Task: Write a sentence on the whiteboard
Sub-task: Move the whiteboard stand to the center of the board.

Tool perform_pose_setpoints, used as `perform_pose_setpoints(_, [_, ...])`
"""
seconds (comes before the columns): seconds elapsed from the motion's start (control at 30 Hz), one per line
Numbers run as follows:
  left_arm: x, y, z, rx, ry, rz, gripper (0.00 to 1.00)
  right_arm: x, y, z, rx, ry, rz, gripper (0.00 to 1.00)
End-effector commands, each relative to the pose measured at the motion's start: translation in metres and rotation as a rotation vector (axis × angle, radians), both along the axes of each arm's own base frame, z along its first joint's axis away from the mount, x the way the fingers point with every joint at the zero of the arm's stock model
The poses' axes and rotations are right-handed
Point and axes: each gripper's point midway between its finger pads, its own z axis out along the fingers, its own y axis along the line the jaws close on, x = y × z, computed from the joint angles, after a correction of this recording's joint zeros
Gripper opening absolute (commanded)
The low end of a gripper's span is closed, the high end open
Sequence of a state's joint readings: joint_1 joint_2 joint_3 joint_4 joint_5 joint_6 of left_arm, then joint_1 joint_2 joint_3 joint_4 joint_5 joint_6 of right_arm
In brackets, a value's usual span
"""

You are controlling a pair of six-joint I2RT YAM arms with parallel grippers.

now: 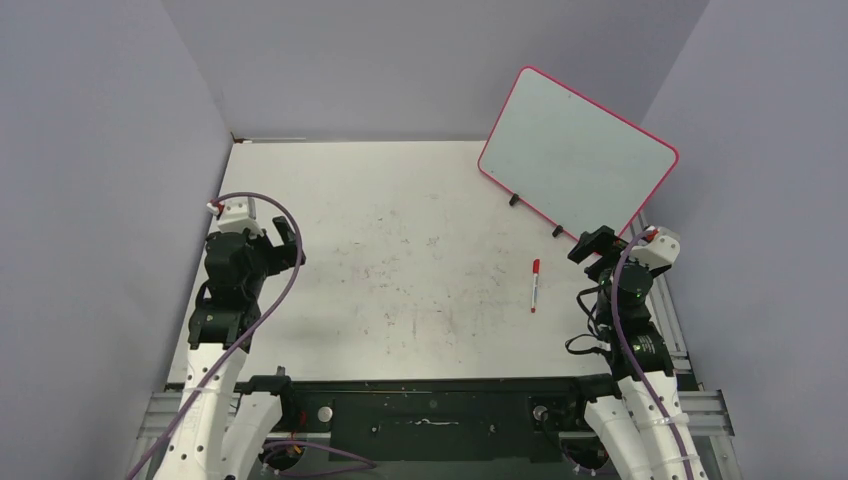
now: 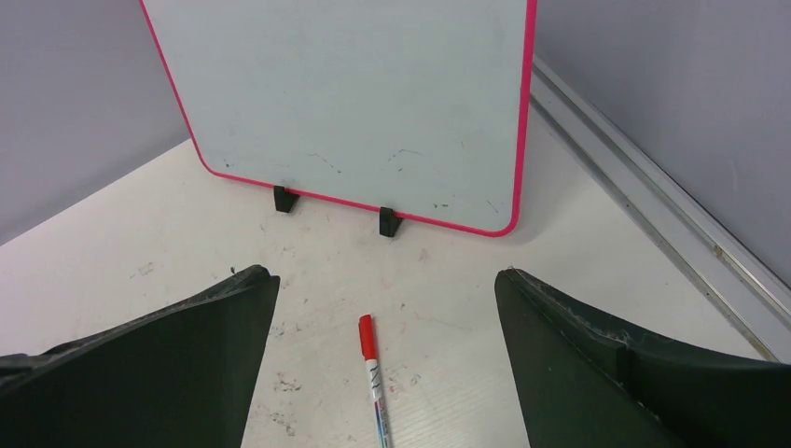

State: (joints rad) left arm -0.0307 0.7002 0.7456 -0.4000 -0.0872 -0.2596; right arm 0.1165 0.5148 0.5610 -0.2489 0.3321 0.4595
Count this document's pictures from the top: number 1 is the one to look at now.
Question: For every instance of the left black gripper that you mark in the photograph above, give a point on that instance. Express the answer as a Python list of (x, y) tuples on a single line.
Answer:
[(282, 256)]

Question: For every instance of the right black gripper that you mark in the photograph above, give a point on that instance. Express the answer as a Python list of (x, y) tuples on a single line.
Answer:
[(604, 242)]

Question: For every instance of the white red marker pen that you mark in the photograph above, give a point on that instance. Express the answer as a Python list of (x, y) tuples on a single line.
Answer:
[(535, 284)]

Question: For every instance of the pink framed whiteboard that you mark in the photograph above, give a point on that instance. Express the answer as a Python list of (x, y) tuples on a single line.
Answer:
[(571, 160)]

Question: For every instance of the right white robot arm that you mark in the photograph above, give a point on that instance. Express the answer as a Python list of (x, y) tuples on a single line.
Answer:
[(637, 415)]

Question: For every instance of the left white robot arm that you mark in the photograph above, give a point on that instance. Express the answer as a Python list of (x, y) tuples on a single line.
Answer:
[(200, 442)]

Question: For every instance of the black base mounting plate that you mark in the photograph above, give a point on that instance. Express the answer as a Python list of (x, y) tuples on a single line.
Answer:
[(443, 420)]

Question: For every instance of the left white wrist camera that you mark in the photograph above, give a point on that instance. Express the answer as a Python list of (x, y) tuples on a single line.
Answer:
[(236, 215)]

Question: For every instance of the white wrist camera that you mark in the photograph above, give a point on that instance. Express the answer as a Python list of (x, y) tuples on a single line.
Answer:
[(236, 215), (659, 251)]

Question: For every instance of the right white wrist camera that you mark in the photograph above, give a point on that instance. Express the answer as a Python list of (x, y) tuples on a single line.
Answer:
[(659, 251)]

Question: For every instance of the aluminium rail frame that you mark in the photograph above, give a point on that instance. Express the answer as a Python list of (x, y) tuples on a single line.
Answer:
[(393, 301)]

